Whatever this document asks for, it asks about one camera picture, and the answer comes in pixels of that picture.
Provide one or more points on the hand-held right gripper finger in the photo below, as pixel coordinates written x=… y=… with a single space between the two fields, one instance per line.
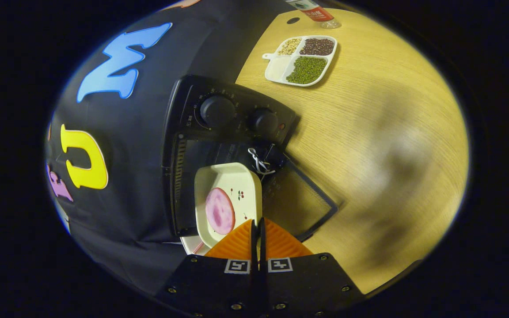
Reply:
x=254 y=247
x=263 y=247

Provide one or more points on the pink ham slice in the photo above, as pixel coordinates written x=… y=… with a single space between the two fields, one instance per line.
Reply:
x=219 y=211

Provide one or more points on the cream square plate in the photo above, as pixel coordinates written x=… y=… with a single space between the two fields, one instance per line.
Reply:
x=237 y=181

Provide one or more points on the black electric oven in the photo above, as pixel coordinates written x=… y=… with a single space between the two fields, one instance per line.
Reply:
x=219 y=110

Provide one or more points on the red checked stick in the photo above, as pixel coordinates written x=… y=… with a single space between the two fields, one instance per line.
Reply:
x=198 y=247

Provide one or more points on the black backdrop cloth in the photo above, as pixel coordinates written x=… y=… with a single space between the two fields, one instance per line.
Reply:
x=139 y=132

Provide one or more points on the white divided plate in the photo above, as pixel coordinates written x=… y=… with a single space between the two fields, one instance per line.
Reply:
x=279 y=68

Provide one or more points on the pile of green beans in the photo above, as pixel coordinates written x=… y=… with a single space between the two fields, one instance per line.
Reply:
x=306 y=70

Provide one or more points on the pile of yellow soybeans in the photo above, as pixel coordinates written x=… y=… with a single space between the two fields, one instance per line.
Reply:
x=289 y=46

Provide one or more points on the pile of dark red beans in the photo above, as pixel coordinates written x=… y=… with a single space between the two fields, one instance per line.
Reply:
x=317 y=46

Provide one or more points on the clear water bottle red label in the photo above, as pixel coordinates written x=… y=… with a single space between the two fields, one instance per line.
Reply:
x=314 y=13

